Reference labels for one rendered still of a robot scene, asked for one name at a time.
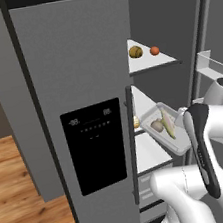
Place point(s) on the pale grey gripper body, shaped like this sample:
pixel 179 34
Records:
pixel 182 111

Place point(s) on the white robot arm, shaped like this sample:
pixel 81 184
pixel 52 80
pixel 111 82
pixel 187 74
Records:
pixel 186 193

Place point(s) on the clear tupperware container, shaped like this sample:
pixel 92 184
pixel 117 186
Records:
pixel 148 118

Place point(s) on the white fridge shelf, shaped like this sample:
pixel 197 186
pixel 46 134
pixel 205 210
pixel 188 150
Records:
pixel 141 102
pixel 146 62
pixel 150 153

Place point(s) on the clear door shelf bin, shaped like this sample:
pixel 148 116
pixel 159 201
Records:
pixel 211 66

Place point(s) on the grey fridge drawer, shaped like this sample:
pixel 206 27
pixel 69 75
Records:
pixel 145 192

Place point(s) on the grey fridge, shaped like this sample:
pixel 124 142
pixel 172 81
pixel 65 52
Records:
pixel 167 21

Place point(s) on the open fridge door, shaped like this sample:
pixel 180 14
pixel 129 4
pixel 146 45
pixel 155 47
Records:
pixel 215 17

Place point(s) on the grey fridge door with display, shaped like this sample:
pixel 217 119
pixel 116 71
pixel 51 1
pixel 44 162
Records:
pixel 77 71

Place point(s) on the yellow green food piece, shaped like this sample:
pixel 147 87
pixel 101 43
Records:
pixel 168 124

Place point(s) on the brown round food piece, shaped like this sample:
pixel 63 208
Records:
pixel 156 125

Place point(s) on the yellow food item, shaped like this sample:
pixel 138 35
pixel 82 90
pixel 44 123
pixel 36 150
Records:
pixel 136 122

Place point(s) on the orange fruit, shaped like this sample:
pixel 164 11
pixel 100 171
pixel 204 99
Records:
pixel 154 50

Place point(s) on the brown yellow round fruit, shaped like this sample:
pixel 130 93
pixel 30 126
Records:
pixel 135 52

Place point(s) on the grey cabinet side panel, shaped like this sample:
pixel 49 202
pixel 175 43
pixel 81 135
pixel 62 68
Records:
pixel 4 99

